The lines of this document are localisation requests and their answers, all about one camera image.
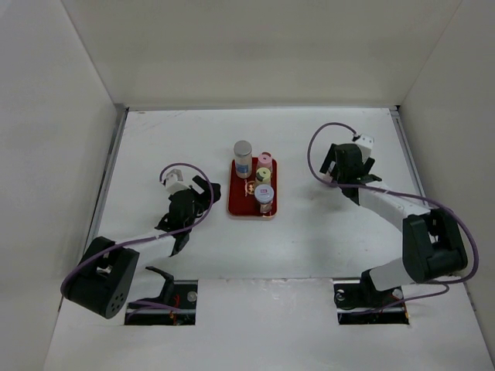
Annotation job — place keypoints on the red lacquer tray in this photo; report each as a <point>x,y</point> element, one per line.
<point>241,201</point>

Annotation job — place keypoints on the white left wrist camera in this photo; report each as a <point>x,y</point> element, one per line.
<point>174,181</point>

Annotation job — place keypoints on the orange label white lid jar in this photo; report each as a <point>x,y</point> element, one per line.
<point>264,195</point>

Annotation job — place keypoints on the yellow lid spice jar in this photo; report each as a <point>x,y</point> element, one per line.
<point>262,177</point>

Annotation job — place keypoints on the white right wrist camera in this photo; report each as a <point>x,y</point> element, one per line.
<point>365,143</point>

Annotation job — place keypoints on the pink lid spice jar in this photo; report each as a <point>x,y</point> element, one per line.
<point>265,160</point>

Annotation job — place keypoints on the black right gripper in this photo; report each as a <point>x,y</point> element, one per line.
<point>330,158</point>

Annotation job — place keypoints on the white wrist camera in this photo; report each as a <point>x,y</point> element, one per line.
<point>365,143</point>
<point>174,181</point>

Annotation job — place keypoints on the tall bead jar blue label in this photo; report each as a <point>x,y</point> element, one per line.
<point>243,159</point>

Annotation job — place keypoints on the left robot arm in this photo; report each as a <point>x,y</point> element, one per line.
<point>102,280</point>

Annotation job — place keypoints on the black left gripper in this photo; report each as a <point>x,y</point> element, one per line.
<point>203,185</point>

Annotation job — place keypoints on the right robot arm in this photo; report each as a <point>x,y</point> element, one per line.
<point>432,245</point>

